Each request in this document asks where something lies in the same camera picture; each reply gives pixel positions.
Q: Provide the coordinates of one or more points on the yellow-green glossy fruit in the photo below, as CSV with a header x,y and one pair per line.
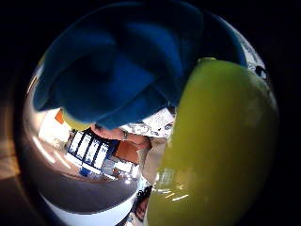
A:
x,y
219,144

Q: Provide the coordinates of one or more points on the orange panel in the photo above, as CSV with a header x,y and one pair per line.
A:
x,y
127,151

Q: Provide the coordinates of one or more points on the white sheet with black print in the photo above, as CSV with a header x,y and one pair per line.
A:
x,y
155,123

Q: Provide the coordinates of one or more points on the small blue box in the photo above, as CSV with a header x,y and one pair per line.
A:
x,y
84,171

